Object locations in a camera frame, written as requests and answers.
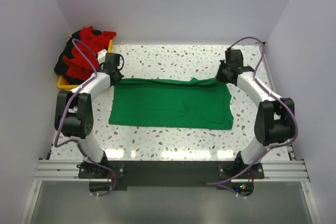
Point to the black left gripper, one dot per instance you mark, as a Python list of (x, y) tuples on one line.
[(120, 75)]

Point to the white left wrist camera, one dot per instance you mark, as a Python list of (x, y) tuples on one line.
[(101, 56)]

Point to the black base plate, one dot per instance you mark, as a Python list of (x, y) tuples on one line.
[(244, 187)]

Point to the green t shirt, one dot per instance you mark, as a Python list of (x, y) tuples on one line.
[(196, 104)]

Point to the aluminium rail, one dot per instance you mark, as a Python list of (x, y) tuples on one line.
[(206, 171), (276, 121)]

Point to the black t shirt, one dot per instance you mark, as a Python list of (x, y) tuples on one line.
[(63, 64)]

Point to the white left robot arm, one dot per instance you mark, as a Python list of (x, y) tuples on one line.
[(74, 113)]

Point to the aluminium front rail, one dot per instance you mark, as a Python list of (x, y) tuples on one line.
[(206, 171)]

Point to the aluminium right side rail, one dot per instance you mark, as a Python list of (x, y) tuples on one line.
[(276, 121)]

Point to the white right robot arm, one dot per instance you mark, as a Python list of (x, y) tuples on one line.
[(255, 151)]

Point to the yellow plastic bin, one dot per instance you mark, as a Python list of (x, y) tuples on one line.
[(65, 85)]

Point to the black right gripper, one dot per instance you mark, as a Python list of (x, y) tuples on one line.
[(219, 76)]

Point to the red t shirt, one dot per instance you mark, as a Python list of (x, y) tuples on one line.
[(88, 48)]

